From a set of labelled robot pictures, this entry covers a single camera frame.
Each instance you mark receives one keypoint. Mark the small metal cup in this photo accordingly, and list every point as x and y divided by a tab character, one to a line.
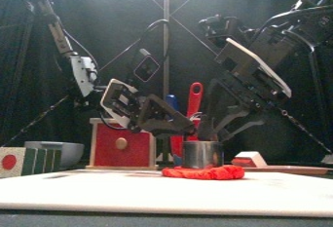
201	154

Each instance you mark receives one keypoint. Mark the red plastic cup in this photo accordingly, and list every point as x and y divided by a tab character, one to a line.
177	149

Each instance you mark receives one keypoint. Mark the blue utensil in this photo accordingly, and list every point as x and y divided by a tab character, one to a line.
173	102

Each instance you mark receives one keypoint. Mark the red spatula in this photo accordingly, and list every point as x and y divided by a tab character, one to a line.
196	102

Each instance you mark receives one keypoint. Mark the white and red block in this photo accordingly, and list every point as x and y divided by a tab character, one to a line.
251	158

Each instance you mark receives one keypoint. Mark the red cloth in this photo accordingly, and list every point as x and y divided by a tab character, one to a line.
225	172

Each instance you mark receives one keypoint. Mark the wooden box with red drawer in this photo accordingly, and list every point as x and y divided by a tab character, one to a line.
117	156

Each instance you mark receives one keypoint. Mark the white cutting board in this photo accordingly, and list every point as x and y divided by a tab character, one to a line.
152	192

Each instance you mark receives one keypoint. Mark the light blue bowl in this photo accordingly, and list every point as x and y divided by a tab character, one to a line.
72	151

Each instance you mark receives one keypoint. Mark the pink tray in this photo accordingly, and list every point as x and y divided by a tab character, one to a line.
295	170

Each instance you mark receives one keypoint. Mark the striped block with red dot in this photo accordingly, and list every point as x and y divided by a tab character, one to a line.
18	161

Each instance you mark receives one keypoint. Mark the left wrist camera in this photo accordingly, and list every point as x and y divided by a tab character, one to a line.
147	67

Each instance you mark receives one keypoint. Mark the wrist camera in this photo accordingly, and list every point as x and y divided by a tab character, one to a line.
221	29
147	67

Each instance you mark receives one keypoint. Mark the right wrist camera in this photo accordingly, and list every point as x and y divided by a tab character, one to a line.
221	29

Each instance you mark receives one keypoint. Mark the grey vertical frame pole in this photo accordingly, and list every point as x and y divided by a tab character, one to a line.
167	3

